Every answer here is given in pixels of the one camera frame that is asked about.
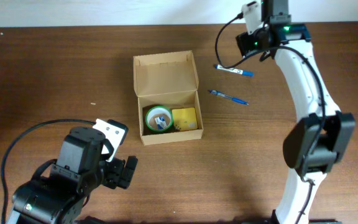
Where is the blue white staples box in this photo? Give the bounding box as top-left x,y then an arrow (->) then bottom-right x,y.
155,116 -> 167,129

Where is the blue ballpoint pen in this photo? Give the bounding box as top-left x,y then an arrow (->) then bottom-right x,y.
208,90 -> 248,105

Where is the green tape roll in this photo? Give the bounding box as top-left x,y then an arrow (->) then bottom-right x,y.
145,106 -> 173,133

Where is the blue white marker pen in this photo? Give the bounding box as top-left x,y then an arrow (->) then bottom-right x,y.
214,64 -> 254,77

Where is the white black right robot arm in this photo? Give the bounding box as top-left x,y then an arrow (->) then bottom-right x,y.
236,24 -> 356,223

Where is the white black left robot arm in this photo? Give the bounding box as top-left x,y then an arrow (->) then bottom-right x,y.
7,156 -> 138,223

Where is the brown cardboard box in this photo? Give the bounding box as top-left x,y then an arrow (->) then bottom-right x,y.
133,51 -> 204,146

